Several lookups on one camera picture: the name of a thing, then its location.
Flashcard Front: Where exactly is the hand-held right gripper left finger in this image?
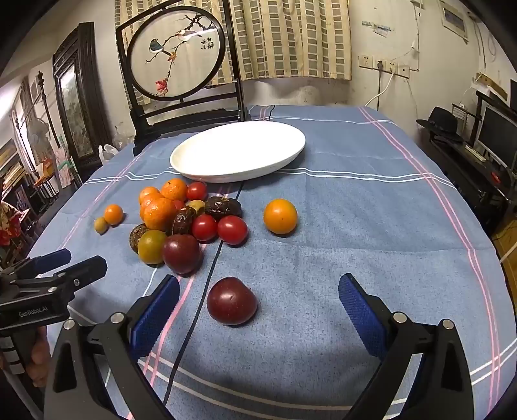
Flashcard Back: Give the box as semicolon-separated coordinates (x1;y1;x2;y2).
44;275;180;420

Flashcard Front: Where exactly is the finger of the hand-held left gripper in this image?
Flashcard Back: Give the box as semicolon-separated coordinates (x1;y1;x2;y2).
0;248;72;280
8;255;108;299

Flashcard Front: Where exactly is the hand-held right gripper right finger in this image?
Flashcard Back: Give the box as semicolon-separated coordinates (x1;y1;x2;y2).
338;272;475;420

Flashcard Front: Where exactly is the brown passion fruit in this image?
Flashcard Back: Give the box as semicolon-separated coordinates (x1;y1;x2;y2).
129;223;149;255

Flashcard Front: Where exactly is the small orange mandarin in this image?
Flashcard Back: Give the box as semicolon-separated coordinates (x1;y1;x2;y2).
104;204;124;226

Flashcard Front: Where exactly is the dark red plum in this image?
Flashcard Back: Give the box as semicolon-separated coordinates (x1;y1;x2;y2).
162;234;203;275
207;277;258;326

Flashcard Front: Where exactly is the green orange tangerine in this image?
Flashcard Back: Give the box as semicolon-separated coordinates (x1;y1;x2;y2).
138;229;168;265

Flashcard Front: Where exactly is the large orange mandarin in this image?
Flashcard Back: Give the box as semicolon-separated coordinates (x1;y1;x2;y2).
143;198;177;232

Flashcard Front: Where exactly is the brown wrinkled fruit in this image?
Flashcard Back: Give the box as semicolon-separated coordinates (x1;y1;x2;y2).
172;207;198;236

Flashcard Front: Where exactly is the lone orange tomato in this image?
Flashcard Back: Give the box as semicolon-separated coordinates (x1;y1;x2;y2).
264;199;299;235

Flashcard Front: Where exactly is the white oval plate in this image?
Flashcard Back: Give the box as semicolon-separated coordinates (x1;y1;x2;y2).
170;121;306;183

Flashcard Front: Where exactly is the person's left hand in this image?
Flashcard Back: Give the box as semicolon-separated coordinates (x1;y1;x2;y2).
24;326;53;384

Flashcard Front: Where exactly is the red floral cloth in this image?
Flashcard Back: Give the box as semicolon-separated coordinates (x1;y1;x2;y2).
0;201;22;248

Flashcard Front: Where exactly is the blue striped tablecloth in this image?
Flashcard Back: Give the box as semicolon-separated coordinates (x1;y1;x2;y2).
24;104;512;420

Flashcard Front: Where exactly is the pile of tomatoes on plate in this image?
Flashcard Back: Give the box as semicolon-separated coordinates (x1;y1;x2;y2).
164;181;245;406

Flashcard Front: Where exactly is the black carved framed picture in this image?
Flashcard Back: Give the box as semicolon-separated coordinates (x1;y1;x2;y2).
52;22;111;170

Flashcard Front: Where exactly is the black media stand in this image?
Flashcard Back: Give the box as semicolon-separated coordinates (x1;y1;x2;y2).
418;129;517;229

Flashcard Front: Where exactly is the black hat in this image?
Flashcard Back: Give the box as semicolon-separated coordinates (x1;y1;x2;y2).
416;106;463;142

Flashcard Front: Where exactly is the computer monitor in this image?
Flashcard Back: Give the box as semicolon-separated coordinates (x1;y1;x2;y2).
477;105;517;166

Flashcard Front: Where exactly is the round bird painting screen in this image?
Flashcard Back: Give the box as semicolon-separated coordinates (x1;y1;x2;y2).
116;5;247;156

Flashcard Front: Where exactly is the checked yellow curtain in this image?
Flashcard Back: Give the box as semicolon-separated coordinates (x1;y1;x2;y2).
114;0;352;87

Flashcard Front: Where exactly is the white power cable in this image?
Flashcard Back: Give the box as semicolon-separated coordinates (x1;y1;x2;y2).
374;40;418;110

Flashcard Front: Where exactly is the white wall panel box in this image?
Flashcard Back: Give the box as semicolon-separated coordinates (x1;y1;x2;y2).
440;3;470;42

